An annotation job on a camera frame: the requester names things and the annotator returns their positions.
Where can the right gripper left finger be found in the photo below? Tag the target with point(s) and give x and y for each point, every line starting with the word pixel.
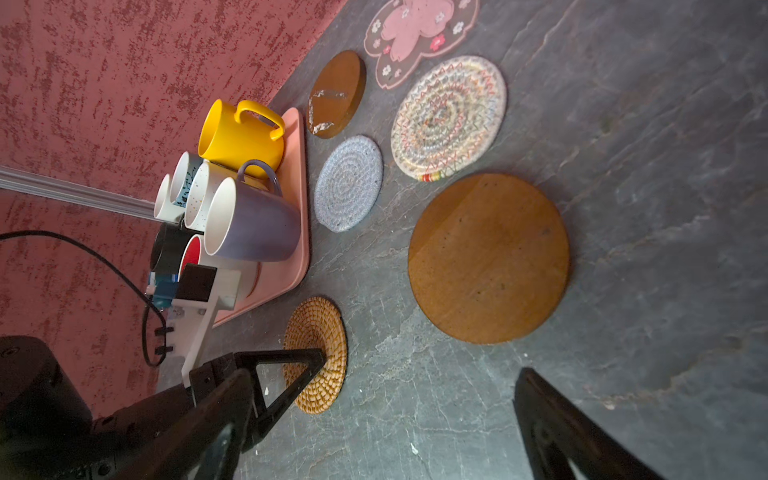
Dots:
pixel 208 439

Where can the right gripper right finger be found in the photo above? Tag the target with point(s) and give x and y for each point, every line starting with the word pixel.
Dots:
pixel 559 438

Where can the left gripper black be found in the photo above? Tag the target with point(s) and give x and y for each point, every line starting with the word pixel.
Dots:
pixel 116 440

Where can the grey blue woven coaster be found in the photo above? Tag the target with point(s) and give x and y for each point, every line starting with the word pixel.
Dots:
pixel 348 184

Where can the large round wooden coaster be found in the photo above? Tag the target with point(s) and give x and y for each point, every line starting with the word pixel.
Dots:
pixel 489 259

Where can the dark brown cork coaster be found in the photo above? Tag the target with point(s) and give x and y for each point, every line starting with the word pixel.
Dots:
pixel 336 95

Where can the colourful zigzag woven coaster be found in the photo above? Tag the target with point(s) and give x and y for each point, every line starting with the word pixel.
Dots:
pixel 449 118

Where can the pink flower coaster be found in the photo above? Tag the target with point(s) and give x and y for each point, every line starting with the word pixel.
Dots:
pixel 403 33

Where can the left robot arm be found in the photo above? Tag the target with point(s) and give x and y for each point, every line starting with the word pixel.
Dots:
pixel 43 415

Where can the pink serving tray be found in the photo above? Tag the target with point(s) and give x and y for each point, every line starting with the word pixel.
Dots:
pixel 277 278

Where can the lavender mug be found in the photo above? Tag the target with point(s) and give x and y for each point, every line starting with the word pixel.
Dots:
pixel 249 224

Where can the black mug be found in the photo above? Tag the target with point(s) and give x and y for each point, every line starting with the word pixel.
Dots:
pixel 168 249

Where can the white mug centre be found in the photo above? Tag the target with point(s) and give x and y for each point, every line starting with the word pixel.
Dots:
pixel 204 185

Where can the white mug back left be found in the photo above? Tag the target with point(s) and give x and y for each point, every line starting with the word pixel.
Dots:
pixel 164 208

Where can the white speckled blue mug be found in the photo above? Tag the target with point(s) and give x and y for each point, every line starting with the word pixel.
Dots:
pixel 183 176

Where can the yellow mug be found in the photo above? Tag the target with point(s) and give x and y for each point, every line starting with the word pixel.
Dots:
pixel 231 135

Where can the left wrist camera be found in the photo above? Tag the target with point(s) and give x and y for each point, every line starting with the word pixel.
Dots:
pixel 202 292

